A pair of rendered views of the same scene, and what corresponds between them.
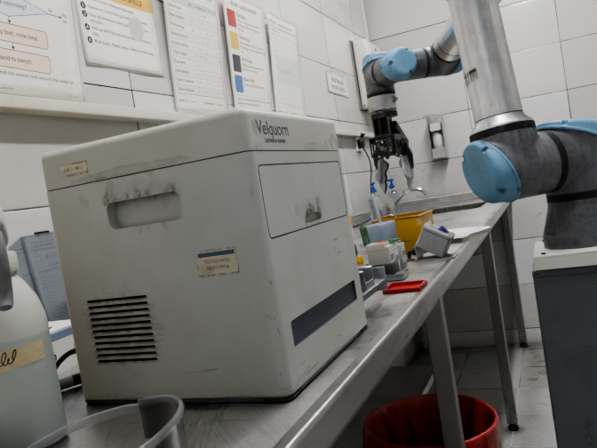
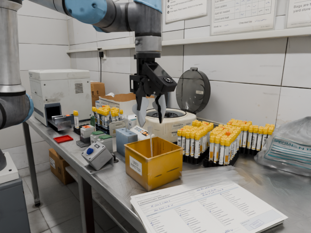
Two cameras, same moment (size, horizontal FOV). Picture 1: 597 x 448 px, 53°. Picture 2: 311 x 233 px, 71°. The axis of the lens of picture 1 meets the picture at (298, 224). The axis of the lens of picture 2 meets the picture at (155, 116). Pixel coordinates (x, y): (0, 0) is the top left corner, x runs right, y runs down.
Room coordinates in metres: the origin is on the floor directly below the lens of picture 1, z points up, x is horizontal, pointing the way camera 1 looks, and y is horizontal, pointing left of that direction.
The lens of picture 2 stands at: (1.89, -0.85, 1.23)
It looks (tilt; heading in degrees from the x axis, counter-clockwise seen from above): 14 degrees down; 116
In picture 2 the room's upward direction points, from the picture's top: straight up
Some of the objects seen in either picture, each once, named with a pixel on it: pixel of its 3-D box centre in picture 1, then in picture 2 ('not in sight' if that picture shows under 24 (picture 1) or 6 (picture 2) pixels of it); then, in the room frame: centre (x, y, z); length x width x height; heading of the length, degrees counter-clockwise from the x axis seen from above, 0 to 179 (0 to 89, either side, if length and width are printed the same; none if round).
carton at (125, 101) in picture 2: not in sight; (129, 107); (1.17, 0.26, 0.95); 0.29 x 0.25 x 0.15; 66
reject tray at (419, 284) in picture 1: (405, 286); (63, 138); (1.08, -0.17, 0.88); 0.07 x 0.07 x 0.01; 66
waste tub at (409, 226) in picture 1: (405, 233); (153, 161); (1.60, -0.28, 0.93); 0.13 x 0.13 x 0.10; 63
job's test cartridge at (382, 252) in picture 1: (381, 258); (87, 133); (1.22, -0.16, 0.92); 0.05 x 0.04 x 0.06; 67
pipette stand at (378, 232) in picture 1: (383, 243); (126, 144); (1.45, -0.20, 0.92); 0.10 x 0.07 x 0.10; 151
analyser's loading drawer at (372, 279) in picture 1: (348, 288); (58, 120); (0.92, -0.06, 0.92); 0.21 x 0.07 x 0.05; 156
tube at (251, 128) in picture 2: not in sight; (249, 140); (1.86, 0.03, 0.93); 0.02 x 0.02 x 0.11
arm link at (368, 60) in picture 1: (378, 75); (146, 15); (1.58, -0.27, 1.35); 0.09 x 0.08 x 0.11; 14
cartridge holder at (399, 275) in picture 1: (383, 271); (88, 139); (1.21, -0.16, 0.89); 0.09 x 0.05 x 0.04; 67
